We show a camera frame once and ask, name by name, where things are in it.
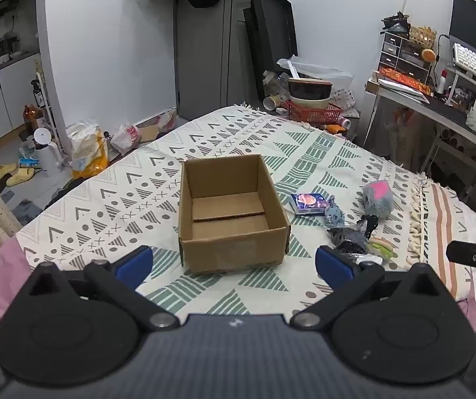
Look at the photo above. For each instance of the red plastic basket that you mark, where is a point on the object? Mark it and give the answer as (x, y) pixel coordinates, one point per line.
(312, 113)

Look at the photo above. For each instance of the clear plastic bag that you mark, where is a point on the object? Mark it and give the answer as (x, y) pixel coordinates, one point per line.
(325, 70)

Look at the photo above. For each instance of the white kettle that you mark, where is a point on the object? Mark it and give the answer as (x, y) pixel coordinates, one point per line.
(47, 153)

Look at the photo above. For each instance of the black leaning monitor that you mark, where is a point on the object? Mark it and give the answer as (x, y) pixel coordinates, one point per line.
(271, 37)

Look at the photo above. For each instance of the hamburger plush toy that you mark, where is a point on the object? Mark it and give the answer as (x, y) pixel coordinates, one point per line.
(383, 247)

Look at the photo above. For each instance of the grey drawer organizer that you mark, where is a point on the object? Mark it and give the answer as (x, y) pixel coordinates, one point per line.
(402, 56)

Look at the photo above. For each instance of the orange ball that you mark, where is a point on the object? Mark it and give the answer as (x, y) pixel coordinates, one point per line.
(428, 55)

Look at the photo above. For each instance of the flat cardboard sheet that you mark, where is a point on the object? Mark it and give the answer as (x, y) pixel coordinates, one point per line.
(155, 126)

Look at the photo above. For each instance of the cream bowl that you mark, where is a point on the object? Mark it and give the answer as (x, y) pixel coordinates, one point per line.
(309, 102)

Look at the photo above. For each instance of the cardboard box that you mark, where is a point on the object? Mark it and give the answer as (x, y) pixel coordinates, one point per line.
(229, 249)

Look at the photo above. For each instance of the grey door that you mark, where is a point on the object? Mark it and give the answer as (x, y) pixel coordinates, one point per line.
(217, 50)

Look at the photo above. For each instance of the paper cup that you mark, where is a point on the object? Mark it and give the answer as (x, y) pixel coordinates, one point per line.
(272, 102)

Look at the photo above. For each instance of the grey and pink plush toy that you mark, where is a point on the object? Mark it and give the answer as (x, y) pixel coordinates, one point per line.
(377, 199)

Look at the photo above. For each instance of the white and pink plastic bag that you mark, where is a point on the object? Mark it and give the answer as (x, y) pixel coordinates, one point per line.
(125, 138)

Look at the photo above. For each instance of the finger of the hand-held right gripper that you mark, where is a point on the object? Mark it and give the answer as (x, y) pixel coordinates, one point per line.
(470, 253)

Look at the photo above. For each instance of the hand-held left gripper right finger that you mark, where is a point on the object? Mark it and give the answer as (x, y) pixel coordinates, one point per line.
(332, 267)

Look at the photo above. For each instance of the brown bottle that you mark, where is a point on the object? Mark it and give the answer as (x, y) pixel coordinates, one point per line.
(32, 117)

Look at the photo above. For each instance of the small blue plush toy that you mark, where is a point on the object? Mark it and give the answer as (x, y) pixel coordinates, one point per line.
(334, 215)

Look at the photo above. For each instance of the blue tissue pack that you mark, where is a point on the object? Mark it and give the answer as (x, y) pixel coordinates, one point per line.
(308, 203)

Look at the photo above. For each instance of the white bottle with red cap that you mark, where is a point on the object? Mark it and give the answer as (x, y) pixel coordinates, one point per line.
(442, 82)

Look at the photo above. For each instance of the yellow and white bag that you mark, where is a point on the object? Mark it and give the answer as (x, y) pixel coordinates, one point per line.
(89, 153)

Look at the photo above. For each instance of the glass jar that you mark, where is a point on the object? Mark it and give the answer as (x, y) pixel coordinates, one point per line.
(274, 79)

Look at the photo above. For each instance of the woven basket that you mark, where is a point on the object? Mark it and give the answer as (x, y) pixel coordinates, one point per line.
(423, 37)

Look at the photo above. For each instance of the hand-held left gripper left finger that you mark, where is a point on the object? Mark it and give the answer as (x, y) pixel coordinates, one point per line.
(134, 264)

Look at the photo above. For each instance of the red and gold packet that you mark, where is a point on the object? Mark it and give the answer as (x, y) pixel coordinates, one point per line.
(406, 81)

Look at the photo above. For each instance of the patterned white bed blanket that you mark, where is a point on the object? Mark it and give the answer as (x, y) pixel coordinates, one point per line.
(138, 199)

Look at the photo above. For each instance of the white desk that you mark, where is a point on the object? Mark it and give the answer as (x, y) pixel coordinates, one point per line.
(437, 112)

